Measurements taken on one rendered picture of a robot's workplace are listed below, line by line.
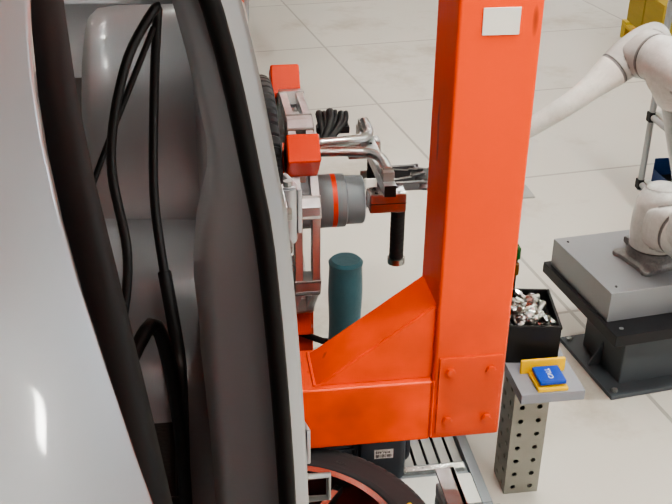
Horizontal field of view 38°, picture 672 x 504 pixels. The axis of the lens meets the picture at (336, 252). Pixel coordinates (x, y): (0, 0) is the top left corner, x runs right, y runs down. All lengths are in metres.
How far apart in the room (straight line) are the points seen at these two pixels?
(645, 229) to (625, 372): 0.50
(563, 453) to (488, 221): 1.27
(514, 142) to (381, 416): 0.68
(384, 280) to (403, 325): 1.82
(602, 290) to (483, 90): 1.43
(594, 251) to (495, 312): 1.32
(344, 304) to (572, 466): 0.94
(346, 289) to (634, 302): 1.08
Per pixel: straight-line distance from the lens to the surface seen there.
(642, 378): 3.48
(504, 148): 1.94
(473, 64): 1.86
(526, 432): 2.82
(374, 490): 2.16
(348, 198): 2.50
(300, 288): 2.36
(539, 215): 4.54
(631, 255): 3.33
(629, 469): 3.11
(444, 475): 2.38
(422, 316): 2.09
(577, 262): 3.32
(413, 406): 2.20
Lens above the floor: 1.93
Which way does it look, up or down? 28 degrees down
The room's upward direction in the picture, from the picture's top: 1 degrees clockwise
